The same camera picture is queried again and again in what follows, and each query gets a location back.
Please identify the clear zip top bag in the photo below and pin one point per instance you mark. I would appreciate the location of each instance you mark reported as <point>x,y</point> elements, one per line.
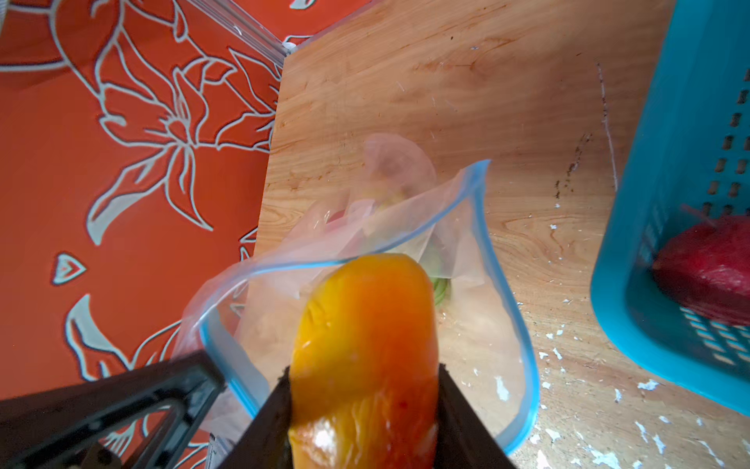
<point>247,317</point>

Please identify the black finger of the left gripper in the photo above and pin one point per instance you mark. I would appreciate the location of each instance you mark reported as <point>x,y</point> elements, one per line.
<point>53,428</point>

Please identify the orange red tomato toy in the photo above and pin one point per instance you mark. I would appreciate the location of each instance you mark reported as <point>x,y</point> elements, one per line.
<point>364,373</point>

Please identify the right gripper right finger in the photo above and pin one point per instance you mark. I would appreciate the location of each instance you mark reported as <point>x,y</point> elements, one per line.
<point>462,440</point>

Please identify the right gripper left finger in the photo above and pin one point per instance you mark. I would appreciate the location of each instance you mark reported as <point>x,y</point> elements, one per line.
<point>265,444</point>

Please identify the green cabbage toy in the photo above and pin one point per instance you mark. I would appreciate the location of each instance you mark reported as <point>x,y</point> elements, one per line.
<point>438,264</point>

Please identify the red strawberry toy right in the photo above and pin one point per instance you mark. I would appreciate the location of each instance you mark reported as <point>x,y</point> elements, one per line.
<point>706,268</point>

